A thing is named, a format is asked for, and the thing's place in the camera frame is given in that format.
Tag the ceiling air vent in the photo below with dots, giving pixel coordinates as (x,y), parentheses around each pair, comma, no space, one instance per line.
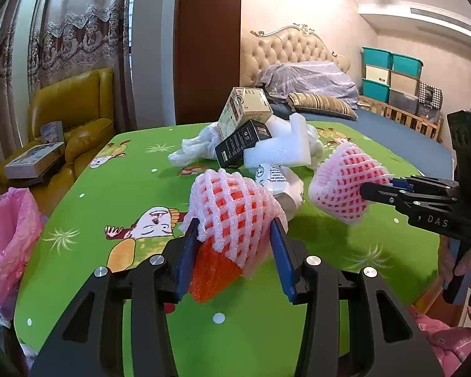
(443,20)

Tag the black carton box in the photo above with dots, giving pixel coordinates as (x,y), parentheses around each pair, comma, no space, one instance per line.
(239,143)

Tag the small blue picture box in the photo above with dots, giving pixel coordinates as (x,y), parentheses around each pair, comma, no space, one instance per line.
(53,131)

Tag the yellow leather armchair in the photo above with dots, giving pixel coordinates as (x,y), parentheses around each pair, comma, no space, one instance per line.
(82,98)

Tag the green printed tablecloth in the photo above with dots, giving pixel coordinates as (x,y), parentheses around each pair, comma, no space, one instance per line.
(121,188)

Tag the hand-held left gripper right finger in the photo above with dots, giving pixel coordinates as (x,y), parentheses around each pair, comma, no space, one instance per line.
(282,259)

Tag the wooden bed rail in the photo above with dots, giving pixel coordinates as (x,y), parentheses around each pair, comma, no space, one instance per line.
(400,116)

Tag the stack of storage bins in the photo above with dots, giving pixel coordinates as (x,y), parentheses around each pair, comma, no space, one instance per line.
(376,90)

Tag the checkered bag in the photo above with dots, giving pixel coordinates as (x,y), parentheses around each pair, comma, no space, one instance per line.
(430,94)

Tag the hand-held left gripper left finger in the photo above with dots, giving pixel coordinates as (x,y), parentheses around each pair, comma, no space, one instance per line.
(186,259)

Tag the brown wooden door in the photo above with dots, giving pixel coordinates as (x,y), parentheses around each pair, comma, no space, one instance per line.
(208,47)

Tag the lace curtain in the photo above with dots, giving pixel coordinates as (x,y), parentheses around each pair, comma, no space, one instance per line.
(74,27)

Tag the purple quilt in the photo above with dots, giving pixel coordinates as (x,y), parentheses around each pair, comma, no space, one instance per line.
(310,78)

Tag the beige tufted headboard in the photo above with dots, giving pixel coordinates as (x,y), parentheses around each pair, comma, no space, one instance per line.
(282,47)

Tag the striped pillow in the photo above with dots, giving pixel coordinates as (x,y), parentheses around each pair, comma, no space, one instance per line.
(322,104)

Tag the pink trash bag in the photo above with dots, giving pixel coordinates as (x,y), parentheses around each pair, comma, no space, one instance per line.
(11,235)

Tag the flat white cardboard box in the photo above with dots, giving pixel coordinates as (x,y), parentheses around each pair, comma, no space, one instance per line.
(31,161)

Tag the white plastic bag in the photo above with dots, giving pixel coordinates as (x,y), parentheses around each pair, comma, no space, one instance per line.
(196,145)

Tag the yellow carton box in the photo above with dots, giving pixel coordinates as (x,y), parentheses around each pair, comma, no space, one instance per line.
(241,110)

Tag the white foam block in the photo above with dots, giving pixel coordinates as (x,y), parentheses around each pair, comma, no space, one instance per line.
(282,153)

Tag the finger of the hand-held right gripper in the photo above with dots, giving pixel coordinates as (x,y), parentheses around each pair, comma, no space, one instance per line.
(400,183)
(376,193)

